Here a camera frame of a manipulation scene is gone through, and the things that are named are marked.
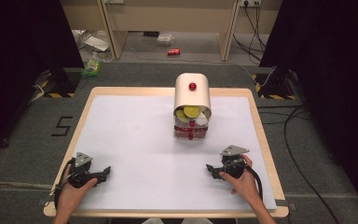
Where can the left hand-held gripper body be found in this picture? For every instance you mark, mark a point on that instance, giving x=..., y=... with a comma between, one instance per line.
x=80, y=170

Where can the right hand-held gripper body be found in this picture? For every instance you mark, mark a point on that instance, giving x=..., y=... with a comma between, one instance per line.
x=233, y=162

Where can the white roll-top storage box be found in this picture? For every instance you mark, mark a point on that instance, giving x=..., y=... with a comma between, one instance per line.
x=192, y=93

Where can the person's right hand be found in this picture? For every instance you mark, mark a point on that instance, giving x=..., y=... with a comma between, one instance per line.
x=241, y=183

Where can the person's left hand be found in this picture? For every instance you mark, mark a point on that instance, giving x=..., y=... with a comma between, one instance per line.
x=71, y=194

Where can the white table sheet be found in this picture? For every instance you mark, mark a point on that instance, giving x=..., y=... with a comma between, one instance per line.
x=143, y=140

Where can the white flat piece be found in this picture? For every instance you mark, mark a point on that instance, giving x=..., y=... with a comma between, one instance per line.
x=201, y=119

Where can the yellow-green round piece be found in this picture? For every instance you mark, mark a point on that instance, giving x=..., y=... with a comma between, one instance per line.
x=181, y=116
x=191, y=111

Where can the wooden table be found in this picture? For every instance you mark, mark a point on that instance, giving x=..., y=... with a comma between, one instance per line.
x=84, y=102

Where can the black stand base striped tape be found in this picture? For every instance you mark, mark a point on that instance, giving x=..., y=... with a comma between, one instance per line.
x=60, y=82
x=275, y=84

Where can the green packet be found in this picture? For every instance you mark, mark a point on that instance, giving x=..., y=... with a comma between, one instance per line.
x=91, y=67

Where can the red drink can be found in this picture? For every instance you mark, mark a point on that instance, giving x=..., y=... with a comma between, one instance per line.
x=173, y=52

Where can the black curtain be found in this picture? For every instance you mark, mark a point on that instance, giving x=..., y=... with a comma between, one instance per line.
x=329, y=77
x=18, y=62

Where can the crumpled white plastic bag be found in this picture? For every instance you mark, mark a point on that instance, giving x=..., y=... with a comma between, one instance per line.
x=93, y=42

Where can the clear plastic container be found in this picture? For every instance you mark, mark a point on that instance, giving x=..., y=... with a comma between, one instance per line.
x=165, y=39

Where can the beige desk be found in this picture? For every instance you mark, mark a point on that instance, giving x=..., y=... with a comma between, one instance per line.
x=167, y=15

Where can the white wall socket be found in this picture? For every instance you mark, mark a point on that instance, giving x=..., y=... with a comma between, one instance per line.
x=250, y=2

